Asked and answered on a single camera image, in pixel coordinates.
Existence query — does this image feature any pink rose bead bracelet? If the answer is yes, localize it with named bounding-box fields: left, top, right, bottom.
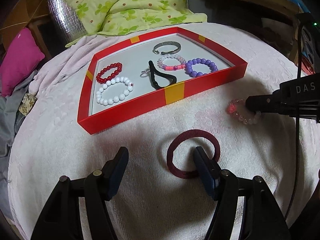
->
left=227, top=98, right=262, bottom=126

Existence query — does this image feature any maroon fabric hair tie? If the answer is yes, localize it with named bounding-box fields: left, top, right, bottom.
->
left=166, top=129, right=221, bottom=180

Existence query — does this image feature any pale pink blanket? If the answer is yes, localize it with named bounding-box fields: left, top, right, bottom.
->
left=8, top=23, right=319, bottom=239

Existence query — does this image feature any silver metal bangle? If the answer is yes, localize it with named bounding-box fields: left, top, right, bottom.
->
left=152, top=41, right=181, bottom=55

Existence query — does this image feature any grey bedsheet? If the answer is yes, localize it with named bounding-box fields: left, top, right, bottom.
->
left=0, top=70, right=37, bottom=220

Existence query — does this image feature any floral patterned cloth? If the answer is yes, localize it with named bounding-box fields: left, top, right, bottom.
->
left=18, top=93, right=37, bottom=116

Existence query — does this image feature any red cardboard tray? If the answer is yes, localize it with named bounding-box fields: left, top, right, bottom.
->
left=77, top=27, right=247, bottom=134

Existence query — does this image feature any magenta pillow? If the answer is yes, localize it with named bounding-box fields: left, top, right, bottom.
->
left=1, top=28, right=45, bottom=97

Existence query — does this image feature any green clover quilt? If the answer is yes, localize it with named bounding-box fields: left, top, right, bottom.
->
left=65, top=0, right=207, bottom=36

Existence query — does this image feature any silver foil mat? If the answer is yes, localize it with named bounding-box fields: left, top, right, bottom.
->
left=48, top=0, right=87, bottom=43

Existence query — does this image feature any orange wooden cabinet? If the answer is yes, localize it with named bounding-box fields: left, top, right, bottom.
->
left=1, top=0, right=52, bottom=60

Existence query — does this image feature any black cable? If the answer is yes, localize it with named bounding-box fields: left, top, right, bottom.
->
left=285, top=22, right=304, bottom=221

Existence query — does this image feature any purple bead bracelet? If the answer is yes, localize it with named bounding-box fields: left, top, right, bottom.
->
left=184, top=57, right=219, bottom=78

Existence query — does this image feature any pink clear bead bracelet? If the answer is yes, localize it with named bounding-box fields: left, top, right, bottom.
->
left=157, top=54, right=187, bottom=72

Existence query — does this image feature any black strap with clasp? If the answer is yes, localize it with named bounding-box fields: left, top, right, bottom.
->
left=140, top=60, right=178, bottom=91

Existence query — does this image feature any white bead bracelet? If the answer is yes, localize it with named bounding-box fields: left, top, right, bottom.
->
left=95, top=76, right=134, bottom=106

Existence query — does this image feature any red bead bracelet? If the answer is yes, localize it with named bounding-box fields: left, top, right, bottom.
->
left=95, top=62, right=123, bottom=84

